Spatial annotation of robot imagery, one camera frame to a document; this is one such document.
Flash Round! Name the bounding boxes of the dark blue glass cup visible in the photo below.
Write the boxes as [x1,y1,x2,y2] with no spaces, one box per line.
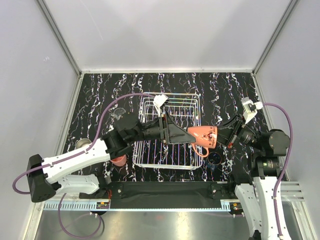
[204,152,222,172]

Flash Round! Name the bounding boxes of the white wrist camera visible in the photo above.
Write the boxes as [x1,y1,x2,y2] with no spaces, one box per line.
[153,94,169,117]
[241,97,263,124]

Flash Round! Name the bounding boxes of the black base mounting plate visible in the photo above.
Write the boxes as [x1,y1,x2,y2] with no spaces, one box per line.
[107,180,240,209]

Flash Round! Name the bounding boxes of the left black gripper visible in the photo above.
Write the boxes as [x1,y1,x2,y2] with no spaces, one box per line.
[128,110,196,146]

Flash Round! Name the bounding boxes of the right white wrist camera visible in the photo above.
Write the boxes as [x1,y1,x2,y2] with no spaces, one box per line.
[241,97,263,124]

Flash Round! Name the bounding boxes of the orange ceramic mug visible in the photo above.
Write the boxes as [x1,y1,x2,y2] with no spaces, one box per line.
[187,125,218,158]

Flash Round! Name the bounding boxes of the pink plastic cup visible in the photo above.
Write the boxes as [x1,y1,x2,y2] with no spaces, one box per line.
[110,154,127,167]

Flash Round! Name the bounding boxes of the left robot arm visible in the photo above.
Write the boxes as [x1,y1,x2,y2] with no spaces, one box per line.
[27,112,196,203]

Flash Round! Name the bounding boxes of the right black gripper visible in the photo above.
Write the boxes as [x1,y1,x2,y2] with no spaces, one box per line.
[204,112,265,151]

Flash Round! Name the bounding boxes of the white wire dish rack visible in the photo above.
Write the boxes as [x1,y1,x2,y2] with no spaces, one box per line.
[132,93,203,171]

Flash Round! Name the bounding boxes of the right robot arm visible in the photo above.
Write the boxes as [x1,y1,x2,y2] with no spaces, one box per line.
[217,115,291,240]

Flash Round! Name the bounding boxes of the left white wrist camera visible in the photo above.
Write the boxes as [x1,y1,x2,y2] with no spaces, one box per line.
[153,94,169,117]

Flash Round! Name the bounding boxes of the clear glass cup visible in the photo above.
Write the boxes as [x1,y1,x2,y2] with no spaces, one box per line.
[112,107,127,121]

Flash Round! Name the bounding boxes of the stainless steel cup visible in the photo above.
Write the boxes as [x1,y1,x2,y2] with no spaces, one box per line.
[75,138,92,150]

